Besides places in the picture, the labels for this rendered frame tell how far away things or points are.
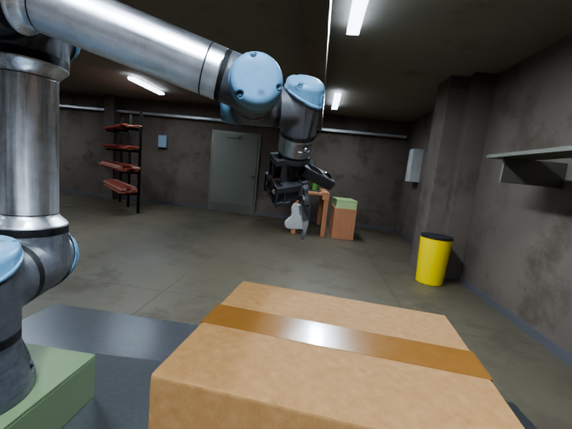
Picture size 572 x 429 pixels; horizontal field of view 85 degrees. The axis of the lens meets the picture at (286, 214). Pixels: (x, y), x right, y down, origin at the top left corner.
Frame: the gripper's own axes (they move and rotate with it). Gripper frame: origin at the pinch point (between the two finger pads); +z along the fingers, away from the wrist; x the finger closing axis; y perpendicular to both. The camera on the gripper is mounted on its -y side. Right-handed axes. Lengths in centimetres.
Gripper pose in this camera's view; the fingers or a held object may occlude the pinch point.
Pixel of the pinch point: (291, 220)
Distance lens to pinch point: 81.1
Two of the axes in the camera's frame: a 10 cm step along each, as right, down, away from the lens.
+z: -1.2, 7.6, 6.4
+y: -9.0, 1.9, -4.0
